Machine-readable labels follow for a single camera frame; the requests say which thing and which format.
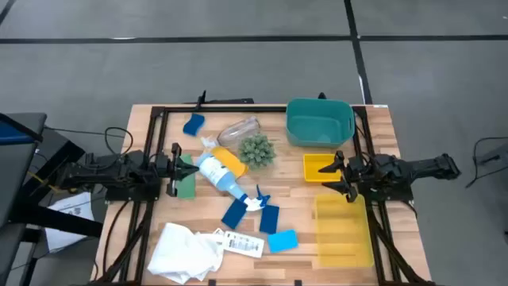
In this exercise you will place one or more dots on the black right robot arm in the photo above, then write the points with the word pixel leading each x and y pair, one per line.
pixel 416 167

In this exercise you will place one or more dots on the small yellow slotted basket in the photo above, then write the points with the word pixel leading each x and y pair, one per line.
pixel 315 171

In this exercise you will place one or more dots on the black aluminium table frame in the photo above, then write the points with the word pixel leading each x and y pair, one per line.
pixel 222 109

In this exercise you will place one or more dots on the green scouring pad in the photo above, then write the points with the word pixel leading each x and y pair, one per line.
pixel 187 188

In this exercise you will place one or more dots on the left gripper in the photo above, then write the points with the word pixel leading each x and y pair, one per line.
pixel 174 167

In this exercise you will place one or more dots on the teal plastic bin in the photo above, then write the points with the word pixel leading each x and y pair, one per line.
pixel 317 123

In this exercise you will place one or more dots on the black mount bracket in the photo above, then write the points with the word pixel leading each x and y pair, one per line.
pixel 230 101

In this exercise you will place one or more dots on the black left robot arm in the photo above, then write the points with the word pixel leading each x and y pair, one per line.
pixel 119 175

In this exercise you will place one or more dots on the blue rectangular sponge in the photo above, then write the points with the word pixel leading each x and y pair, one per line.
pixel 282 241
pixel 234 213
pixel 269 219

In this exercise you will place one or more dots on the translucent yellow plastic bin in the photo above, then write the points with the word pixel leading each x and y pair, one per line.
pixel 343 234

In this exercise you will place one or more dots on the black workbench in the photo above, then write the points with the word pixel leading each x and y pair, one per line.
pixel 20 167

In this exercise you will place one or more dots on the artificial green potted plant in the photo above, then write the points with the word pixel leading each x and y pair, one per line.
pixel 256 151

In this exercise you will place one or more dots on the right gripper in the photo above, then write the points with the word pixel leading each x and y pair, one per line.
pixel 351 178

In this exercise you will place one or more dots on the spray bottle with blue liquid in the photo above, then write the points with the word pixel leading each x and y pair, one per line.
pixel 218 171

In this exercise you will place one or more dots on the white crumpled cloth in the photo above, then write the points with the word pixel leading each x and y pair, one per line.
pixel 178 254

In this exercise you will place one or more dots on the clear plastic cup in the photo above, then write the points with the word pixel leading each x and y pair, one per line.
pixel 240 130

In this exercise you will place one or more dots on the blue wavy sponge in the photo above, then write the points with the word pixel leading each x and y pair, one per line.
pixel 193 124

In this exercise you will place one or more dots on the yellow cloth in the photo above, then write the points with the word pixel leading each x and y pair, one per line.
pixel 234 161

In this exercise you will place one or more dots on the white paper sheets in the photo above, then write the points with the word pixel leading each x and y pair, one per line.
pixel 71 206

